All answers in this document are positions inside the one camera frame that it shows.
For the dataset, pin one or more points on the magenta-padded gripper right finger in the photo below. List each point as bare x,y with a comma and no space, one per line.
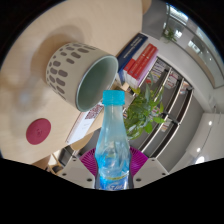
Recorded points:
150,170

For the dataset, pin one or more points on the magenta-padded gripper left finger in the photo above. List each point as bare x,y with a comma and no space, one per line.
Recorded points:
76,170

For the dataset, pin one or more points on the clear bottle with blue cap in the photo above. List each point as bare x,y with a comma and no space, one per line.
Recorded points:
111,156

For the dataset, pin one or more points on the light wooden chair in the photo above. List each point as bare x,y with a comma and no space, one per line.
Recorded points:
146,5
41,161

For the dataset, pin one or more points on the open white magazine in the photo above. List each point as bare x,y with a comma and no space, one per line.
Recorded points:
81,126

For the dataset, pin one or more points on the flat round red coaster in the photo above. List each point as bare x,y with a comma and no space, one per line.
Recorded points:
38,131

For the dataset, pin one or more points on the green potted plant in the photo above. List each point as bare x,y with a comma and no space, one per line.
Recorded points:
143,113

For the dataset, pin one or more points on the round ceiling lights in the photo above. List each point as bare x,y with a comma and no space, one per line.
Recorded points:
210,122

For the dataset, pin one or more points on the grey spotted ceramic mug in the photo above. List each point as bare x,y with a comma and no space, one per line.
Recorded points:
65,71

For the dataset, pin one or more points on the pink book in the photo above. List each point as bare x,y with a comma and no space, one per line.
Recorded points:
150,70

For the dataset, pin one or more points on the red book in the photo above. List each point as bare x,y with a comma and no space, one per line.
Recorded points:
141,60

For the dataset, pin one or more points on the dark blue book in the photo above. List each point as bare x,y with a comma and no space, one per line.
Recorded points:
131,48

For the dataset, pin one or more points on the small potted window plant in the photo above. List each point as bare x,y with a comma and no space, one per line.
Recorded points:
169,34

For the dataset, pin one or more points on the grey wall shelf unit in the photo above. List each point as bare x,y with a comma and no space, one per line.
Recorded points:
173,96

